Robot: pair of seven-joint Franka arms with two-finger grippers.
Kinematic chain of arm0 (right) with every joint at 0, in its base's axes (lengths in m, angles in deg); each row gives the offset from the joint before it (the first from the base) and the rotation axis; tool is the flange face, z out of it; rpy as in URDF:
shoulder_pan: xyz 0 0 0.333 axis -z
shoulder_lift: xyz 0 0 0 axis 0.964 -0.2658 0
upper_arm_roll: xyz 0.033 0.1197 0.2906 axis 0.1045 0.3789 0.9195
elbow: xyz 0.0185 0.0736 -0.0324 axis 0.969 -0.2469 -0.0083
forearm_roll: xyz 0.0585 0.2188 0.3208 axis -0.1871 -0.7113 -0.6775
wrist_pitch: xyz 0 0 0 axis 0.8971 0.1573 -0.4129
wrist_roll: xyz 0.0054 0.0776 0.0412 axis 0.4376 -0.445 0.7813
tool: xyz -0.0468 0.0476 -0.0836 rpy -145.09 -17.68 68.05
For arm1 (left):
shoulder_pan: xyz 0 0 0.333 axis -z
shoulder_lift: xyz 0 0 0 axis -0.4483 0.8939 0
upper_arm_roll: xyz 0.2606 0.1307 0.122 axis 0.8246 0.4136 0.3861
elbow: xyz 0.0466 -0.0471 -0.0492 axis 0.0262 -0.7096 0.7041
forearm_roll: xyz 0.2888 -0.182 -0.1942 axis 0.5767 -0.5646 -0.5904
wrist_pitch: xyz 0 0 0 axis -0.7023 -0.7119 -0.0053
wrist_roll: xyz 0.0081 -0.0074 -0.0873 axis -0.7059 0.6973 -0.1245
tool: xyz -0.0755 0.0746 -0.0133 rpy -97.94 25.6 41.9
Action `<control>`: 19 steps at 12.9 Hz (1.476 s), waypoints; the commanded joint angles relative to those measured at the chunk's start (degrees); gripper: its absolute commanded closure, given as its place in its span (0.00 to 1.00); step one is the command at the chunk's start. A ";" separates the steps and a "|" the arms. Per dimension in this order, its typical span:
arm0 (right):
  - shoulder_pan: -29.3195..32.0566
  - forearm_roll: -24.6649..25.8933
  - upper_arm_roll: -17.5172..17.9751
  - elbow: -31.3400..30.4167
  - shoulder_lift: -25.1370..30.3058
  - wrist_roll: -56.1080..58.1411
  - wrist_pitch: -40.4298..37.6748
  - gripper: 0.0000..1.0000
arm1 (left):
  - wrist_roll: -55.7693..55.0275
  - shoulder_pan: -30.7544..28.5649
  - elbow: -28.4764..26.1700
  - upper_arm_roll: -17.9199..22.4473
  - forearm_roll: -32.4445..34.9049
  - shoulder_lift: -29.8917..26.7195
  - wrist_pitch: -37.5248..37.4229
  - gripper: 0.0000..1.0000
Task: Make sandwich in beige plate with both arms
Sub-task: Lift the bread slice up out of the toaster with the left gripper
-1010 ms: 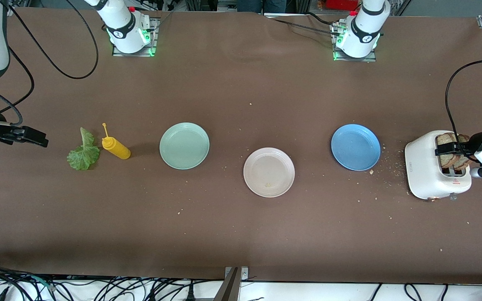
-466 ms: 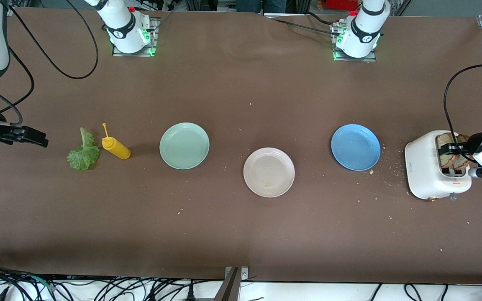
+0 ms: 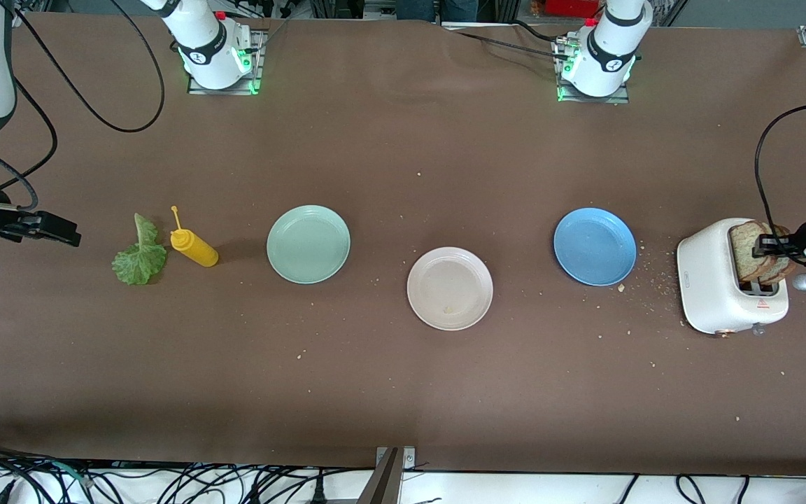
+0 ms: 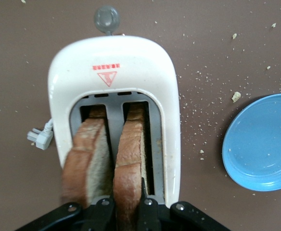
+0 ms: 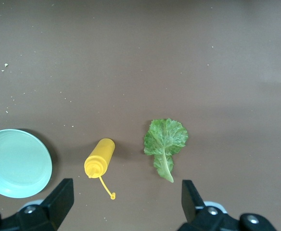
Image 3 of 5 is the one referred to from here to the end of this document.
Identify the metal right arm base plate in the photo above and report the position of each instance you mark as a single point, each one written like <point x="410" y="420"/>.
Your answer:
<point x="259" y="63"/>

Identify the brown bread slice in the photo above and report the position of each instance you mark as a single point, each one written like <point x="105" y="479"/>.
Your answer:
<point x="781" y="271"/>
<point x="742" y="264"/>

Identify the green lettuce leaf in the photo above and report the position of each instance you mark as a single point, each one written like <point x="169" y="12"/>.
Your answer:
<point x="138" y="262"/>

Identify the blue plate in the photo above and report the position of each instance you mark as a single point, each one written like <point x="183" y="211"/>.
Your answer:
<point x="595" y="246"/>

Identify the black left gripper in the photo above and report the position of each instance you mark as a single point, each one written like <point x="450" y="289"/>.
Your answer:
<point x="771" y="244"/>

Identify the pale green plate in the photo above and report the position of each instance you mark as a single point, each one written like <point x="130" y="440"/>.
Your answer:
<point x="308" y="244"/>

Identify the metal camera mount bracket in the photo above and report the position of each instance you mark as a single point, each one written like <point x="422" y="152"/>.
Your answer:
<point x="406" y="458"/>

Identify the person in blue jeans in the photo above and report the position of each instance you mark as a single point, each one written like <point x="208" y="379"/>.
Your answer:
<point x="459" y="8"/>

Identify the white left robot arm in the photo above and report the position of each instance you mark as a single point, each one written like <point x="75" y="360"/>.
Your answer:
<point x="609" y="56"/>

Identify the red box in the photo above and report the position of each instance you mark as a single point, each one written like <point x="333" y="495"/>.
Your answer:
<point x="571" y="7"/>

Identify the grey power strip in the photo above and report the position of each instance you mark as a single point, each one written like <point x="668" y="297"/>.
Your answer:
<point x="378" y="10"/>

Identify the yellow mustard squeeze bottle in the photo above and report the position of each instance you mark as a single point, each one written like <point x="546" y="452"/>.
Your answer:
<point x="196" y="250"/>

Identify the beige plate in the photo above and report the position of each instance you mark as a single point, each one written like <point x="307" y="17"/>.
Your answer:
<point x="450" y="288"/>

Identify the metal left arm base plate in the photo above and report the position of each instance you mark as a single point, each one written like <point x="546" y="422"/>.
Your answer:
<point x="616" y="99"/>

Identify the white toaster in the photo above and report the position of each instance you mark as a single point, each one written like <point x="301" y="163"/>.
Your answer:
<point x="711" y="287"/>

